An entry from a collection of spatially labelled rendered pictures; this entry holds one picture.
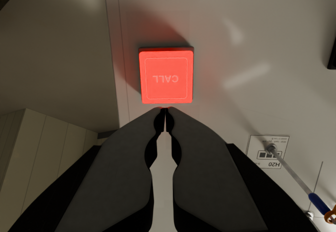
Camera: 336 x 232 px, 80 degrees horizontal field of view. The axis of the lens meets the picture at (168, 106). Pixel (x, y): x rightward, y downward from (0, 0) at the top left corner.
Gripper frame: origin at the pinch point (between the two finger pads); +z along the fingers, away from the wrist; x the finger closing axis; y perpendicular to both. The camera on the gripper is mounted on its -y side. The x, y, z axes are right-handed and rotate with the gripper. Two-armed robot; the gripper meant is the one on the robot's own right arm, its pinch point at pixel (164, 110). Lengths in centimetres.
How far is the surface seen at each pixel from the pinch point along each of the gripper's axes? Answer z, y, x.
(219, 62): 10.6, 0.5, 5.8
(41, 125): 237, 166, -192
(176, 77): 7.1, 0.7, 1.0
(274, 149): 8.2, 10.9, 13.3
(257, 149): 8.7, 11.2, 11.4
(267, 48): 10.8, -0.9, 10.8
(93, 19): 149, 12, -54
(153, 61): 7.4, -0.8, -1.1
